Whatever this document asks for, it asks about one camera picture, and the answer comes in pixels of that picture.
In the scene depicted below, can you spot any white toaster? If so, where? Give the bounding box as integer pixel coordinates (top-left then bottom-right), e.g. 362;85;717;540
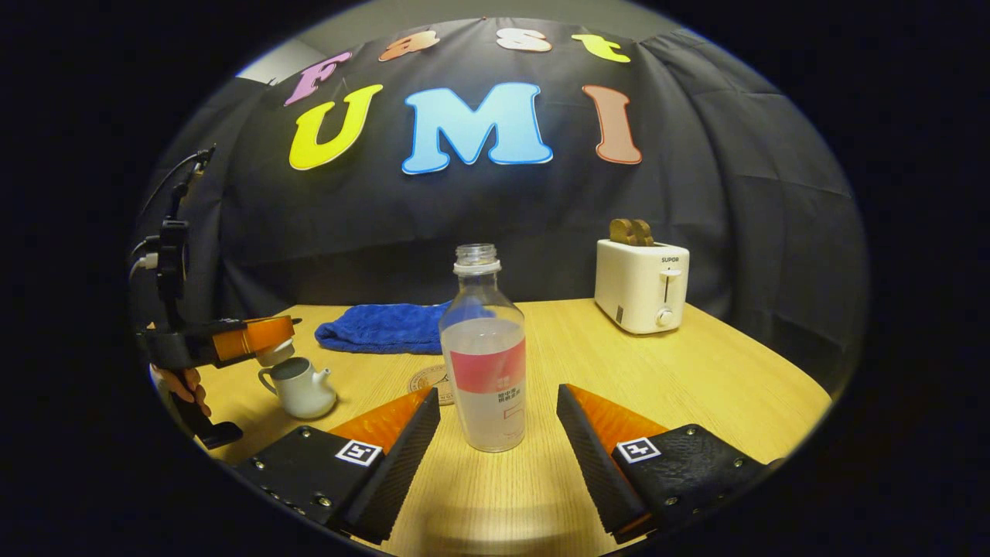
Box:
594;238;691;335

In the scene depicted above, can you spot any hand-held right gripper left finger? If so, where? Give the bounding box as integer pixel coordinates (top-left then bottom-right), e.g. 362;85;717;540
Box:
232;387;442;545

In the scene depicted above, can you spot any white teacup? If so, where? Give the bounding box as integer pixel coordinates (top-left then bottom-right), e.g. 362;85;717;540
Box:
258;357;338;420

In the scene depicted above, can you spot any round cork coaster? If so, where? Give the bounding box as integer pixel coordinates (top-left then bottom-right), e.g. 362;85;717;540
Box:
408;364;457;407

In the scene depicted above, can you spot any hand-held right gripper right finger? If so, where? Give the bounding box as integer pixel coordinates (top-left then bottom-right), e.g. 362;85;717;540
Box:
556;383;783;545

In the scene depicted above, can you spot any blue towel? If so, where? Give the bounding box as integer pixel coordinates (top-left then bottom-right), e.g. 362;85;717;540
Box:
315;302;453;355

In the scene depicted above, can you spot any clear water bottle pink label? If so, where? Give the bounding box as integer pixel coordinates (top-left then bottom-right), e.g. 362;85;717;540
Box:
439;244;527;453

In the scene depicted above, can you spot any white cable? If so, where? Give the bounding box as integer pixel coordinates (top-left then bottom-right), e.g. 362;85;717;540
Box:
129;238;161;281

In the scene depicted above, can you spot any black backdrop cloth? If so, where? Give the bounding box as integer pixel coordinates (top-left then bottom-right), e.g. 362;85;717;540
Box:
131;15;871;395

